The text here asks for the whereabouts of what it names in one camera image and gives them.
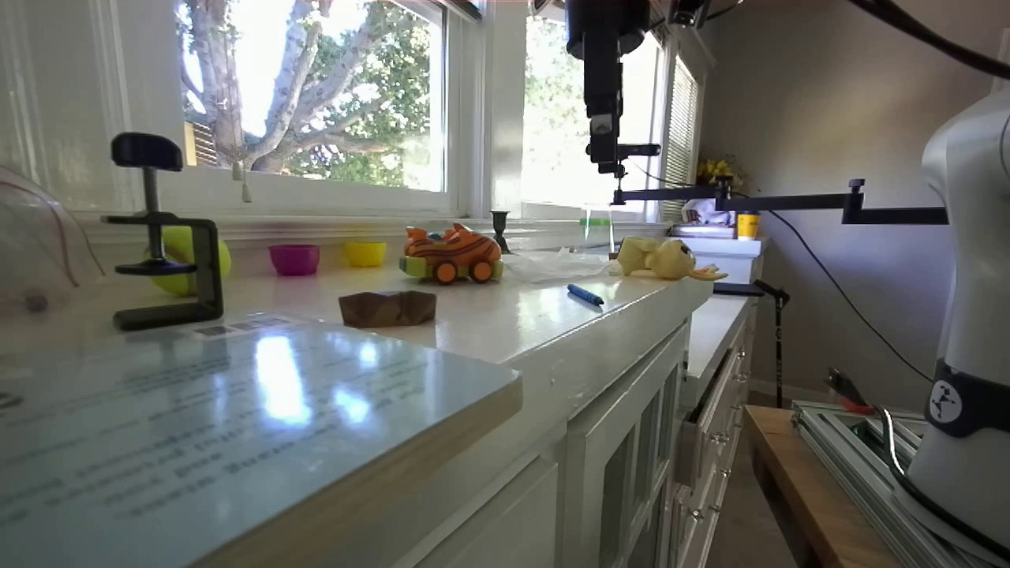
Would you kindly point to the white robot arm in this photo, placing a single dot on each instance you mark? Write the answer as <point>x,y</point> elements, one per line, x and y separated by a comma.
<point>959,470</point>

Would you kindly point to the orange tiger toy car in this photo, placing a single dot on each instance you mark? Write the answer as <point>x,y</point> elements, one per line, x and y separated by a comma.
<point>450,257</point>

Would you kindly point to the blue marker pen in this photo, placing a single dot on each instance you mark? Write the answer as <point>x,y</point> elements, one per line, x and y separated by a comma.
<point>581,296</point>

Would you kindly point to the brown wooden block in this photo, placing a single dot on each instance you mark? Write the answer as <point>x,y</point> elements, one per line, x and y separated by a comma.
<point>387,310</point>

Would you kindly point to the yellow plastic cup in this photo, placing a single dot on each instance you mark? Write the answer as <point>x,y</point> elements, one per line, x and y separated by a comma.
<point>364,254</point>

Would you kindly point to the yellow plush duck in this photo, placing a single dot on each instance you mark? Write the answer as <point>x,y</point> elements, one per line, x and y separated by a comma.
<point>667,260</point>

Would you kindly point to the white cabinet with drawers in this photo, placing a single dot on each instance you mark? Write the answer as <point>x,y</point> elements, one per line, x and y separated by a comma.
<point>581,474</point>

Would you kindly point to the magenta plastic cup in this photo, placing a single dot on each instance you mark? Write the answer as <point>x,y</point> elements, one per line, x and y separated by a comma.
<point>293,260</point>

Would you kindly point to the yellow container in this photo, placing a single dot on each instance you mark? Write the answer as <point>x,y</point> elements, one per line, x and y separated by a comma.
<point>744,225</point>

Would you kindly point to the green ball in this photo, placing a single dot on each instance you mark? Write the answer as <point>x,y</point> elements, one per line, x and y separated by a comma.
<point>178,249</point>

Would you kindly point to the black table clamp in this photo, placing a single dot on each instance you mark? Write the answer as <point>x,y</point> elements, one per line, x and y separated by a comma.
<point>150,155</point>

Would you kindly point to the black hanging camera pole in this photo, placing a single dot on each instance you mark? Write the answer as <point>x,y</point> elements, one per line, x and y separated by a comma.
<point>599,33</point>

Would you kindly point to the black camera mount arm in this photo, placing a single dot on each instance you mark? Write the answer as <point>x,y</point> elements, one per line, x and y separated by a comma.
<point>851,202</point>

